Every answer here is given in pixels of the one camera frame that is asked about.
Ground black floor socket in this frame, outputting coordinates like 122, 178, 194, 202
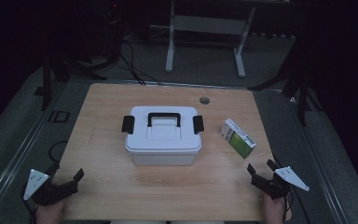
47, 110, 71, 124

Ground person's right hand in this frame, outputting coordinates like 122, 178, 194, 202
262, 191, 288, 224

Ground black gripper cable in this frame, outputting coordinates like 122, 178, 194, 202
48, 140, 69, 164
282, 186, 312, 224

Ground green and white medicine box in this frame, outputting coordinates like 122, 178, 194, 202
219, 118, 257, 160

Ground black floor cables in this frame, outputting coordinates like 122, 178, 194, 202
119, 40, 163, 87

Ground white metal stand frame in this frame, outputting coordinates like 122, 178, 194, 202
165, 0, 257, 78

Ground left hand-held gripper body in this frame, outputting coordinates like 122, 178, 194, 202
22, 168, 78, 207

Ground white storage box black handle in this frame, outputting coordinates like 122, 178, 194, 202
121, 105, 205, 166

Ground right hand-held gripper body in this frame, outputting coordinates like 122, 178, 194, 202
251, 165, 310, 200

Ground black tripod stand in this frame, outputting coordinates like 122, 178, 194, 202
34, 54, 107, 112
247, 31, 324, 127

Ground person's left hand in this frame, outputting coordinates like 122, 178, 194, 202
35, 199, 68, 224

